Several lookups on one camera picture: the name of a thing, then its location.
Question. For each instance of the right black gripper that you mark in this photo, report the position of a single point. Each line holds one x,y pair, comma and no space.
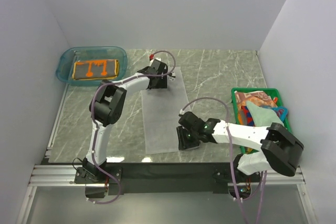
182,141

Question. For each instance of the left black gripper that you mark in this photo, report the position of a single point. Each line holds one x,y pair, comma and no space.
162,84

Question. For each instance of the orange and grey towel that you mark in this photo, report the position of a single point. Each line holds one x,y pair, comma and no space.
95,69

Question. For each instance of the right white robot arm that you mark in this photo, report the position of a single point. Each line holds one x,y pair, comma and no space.
275,148

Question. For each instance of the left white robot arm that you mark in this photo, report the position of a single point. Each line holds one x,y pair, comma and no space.
106,108

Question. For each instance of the pale green towel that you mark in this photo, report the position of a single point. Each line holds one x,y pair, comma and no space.
262,116

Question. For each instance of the brown patterned towel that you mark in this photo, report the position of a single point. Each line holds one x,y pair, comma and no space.
258,98

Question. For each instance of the teal transparent plastic bin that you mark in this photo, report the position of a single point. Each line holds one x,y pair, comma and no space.
66,63

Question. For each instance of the red and blue cloth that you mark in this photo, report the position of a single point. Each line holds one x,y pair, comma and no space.
245,118

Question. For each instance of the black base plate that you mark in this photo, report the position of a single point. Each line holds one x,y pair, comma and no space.
131,178

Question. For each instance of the aluminium rail frame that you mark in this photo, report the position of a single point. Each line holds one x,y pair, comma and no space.
58,175

